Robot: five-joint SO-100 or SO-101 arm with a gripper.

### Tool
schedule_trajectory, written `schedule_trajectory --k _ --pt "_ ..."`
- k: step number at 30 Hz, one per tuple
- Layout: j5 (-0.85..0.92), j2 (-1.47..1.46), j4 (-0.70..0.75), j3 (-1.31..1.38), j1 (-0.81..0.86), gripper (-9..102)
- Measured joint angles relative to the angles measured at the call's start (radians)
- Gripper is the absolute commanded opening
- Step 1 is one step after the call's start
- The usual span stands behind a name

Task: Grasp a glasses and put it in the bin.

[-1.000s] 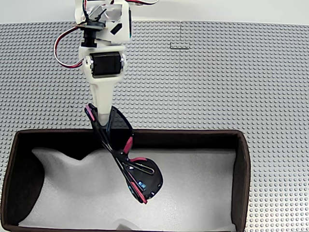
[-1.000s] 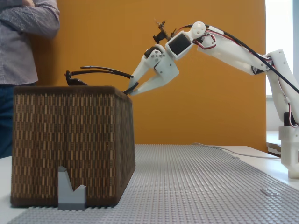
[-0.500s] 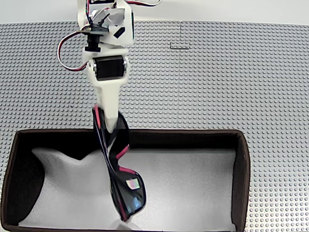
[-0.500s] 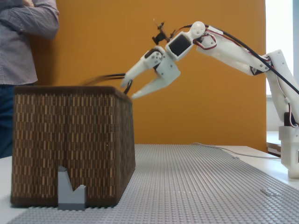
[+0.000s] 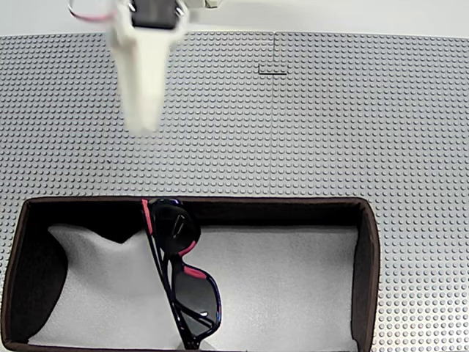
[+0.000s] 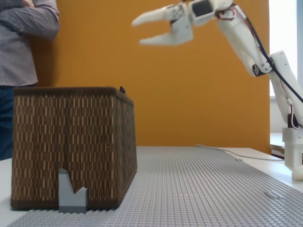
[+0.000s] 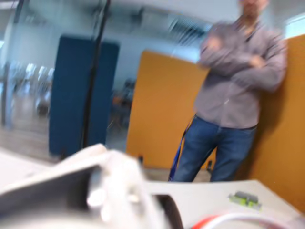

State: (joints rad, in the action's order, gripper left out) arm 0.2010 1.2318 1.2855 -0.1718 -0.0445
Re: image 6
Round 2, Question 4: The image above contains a bright window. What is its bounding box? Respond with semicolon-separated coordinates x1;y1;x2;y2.
269;0;303;97

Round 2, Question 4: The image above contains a person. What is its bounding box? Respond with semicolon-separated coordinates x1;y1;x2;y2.
0;0;60;161

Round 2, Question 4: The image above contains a grey toy brick bracket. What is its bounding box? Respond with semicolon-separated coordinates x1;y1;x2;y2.
58;168;88;214

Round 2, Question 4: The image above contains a brown woven bin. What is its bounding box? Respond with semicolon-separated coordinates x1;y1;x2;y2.
10;86;138;212

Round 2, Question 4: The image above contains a grey studded baseplate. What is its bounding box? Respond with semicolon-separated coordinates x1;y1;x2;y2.
7;145;303;227

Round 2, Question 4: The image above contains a small clear plastic piece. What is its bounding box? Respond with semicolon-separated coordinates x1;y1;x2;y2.
263;191;283;200

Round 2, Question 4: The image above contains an orange partition board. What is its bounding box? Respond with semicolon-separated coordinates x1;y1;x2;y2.
28;0;271;147

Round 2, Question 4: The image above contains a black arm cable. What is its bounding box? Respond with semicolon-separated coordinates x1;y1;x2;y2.
233;2;303;104

